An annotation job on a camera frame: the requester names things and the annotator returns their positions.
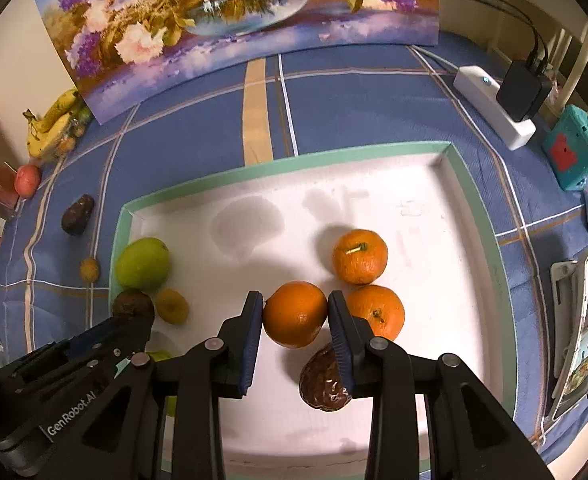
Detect green apple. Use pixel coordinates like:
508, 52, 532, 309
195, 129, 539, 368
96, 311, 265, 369
115, 237, 171, 291
146, 349, 179, 417

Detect red peaches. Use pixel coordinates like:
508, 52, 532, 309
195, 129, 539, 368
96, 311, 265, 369
14, 164, 42, 198

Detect floral painting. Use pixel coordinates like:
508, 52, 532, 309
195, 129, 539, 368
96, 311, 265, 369
30, 0, 441, 126

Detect white tray with green rim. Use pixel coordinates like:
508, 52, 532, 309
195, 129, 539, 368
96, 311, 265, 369
110, 141, 517, 476

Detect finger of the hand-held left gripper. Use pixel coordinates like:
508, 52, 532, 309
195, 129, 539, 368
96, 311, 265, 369
16, 321, 153, 401
0, 319, 124, 386

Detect clear plastic fruit container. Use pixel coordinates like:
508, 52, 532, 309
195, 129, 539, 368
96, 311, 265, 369
48, 105, 94, 158

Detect yellow banana bunch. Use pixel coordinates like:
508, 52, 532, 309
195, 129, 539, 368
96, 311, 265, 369
22, 87, 92, 161

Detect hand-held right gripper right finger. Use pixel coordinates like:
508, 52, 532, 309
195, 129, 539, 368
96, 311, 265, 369
328, 290, 550, 480

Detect white cable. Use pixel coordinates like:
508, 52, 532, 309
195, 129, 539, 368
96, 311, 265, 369
408, 44, 459, 75

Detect white chair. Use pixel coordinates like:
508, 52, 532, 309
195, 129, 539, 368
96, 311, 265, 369
539, 10, 588, 116

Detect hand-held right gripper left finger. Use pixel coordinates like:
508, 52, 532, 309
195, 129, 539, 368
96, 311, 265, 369
41, 290, 265, 480

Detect orange tangerine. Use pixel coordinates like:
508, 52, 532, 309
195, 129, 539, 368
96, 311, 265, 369
332, 229, 389, 286
346, 285, 405, 342
263, 281, 329, 349

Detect brown kiwi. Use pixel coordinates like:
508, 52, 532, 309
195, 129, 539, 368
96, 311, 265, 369
154, 287, 191, 326
78, 257, 101, 283

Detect blue plaid tablecloth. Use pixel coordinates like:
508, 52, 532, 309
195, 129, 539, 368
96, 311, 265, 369
0, 30, 588, 466

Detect dark brown avocado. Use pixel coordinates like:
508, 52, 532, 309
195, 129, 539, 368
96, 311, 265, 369
299, 342, 355, 412
61, 194, 95, 236
112, 287, 155, 323

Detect white power strip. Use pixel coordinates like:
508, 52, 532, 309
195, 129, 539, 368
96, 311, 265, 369
453, 65, 537, 151

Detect teal toy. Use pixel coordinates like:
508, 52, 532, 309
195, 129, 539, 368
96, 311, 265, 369
541, 105, 588, 192

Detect black power adapter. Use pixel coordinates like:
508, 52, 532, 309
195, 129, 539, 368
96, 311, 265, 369
496, 60, 554, 122

